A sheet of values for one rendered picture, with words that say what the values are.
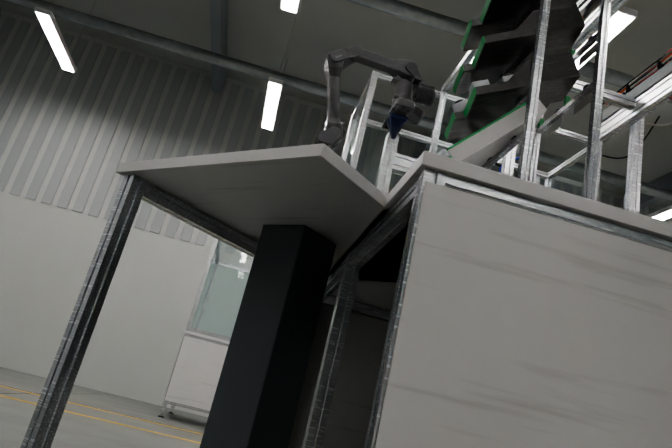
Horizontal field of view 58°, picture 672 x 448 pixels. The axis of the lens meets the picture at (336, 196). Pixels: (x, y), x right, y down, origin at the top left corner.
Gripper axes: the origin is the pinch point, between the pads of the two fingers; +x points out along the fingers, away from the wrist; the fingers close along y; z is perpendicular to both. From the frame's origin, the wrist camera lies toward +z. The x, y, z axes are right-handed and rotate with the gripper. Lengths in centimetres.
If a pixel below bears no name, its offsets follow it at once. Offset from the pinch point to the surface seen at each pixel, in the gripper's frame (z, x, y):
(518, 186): 14, 41, -70
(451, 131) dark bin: 12.5, 6.6, -21.1
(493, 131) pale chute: 16.4, 16.2, -44.2
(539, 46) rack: 23, -9, -48
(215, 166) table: -46, 42, -37
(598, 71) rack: 40, -7, -48
